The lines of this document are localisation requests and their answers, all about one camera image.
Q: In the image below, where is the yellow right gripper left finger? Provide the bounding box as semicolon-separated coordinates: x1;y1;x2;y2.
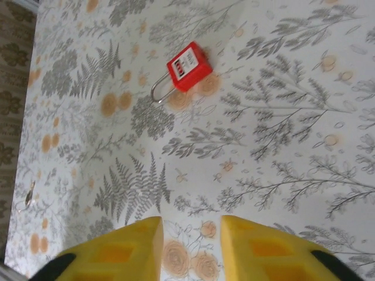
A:
30;215;164;281

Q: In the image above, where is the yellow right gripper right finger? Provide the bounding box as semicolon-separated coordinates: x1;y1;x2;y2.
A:
220;215;363;281

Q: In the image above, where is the red padlock with steel shackle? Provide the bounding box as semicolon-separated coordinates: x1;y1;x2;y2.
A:
151;41;214;104

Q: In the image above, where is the floral patterned table cover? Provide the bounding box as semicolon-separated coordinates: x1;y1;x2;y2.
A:
1;0;375;281

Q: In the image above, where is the long aluminium table rail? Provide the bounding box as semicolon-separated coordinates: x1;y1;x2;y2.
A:
0;259;29;281

